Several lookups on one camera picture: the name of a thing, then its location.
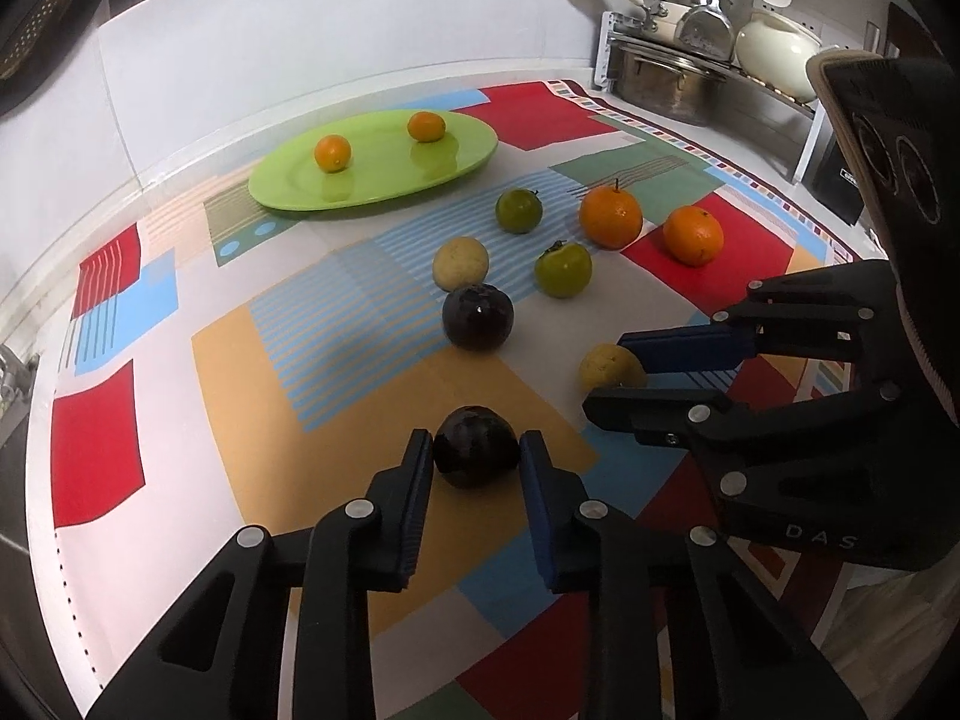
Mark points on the large steel pot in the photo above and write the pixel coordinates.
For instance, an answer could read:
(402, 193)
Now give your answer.
(664, 86)

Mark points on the black box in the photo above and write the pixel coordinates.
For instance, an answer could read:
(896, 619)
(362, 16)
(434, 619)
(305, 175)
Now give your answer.
(836, 172)

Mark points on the steel perforated skimmer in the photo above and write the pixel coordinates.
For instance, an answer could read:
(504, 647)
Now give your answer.
(706, 26)

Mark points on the small orange tangerine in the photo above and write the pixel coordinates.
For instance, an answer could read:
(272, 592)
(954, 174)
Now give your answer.
(332, 152)
(426, 127)

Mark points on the brass mesh strainer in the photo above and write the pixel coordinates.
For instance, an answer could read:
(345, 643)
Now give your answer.
(30, 26)

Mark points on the metal dish rack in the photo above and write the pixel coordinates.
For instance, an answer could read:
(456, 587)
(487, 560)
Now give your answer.
(606, 45)

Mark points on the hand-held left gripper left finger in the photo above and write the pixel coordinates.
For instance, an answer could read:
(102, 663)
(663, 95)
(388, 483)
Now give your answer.
(416, 510)

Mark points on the dark purple plum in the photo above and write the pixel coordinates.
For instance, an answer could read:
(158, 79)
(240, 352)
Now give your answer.
(478, 316)
(476, 446)

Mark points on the green oval plate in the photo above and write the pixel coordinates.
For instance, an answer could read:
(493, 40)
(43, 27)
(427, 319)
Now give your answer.
(375, 165)

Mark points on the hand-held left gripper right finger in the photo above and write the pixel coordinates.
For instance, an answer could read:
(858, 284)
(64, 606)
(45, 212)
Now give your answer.
(536, 495)

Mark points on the colourful patterned tablecloth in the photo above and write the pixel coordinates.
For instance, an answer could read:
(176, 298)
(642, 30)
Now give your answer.
(225, 360)

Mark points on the green persimmon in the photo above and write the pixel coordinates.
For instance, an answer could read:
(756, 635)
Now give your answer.
(563, 268)
(518, 210)

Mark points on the round yellow-tan pear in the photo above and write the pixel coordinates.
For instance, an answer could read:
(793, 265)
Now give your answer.
(609, 369)
(460, 262)

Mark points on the cream ceramic pot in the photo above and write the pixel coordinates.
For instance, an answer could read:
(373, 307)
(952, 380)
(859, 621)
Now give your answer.
(776, 49)

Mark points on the steel faucet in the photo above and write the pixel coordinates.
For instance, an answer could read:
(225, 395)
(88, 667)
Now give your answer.
(13, 379)

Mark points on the large orange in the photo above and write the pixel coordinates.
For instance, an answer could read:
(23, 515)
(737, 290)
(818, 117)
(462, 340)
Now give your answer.
(694, 235)
(611, 216)

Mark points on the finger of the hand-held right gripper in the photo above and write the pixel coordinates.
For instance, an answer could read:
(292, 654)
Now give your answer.
(645, 412)
(690, 349)

